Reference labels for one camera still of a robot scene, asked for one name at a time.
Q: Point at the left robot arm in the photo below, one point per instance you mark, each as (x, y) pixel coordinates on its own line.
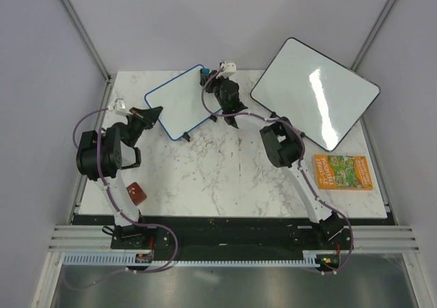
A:
(102, 155)

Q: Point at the black framed large whiteboard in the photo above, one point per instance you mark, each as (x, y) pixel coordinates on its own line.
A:
(318, 95)

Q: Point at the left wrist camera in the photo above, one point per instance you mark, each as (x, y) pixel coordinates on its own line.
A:
(118, 106)

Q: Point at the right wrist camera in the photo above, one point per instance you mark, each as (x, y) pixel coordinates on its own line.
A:
(226, 69)

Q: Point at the brown red card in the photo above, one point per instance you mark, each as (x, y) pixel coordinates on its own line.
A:
(136, 193)

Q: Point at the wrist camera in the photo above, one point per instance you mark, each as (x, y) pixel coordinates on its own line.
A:
(226, 69)
(118, 106)

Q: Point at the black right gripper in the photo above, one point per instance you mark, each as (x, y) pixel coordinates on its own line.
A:
(214, 80)

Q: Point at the aluminium frame rail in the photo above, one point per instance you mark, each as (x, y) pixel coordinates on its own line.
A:
(360, 239)

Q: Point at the blue framed small whiteboard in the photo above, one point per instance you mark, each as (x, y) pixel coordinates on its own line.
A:
(180, 98)

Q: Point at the orange treehouse book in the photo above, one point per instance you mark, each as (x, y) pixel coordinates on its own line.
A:
(342, 172)

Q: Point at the white slotted cable duct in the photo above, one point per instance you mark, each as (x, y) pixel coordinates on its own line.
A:
(309, 260)

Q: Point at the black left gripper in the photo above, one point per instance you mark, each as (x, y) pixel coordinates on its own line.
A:
(148, 117)

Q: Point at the black small whiteboard stand foot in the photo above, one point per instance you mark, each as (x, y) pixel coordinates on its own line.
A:
(213, 118)

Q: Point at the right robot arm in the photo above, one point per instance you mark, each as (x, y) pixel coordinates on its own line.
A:
(284, 148)

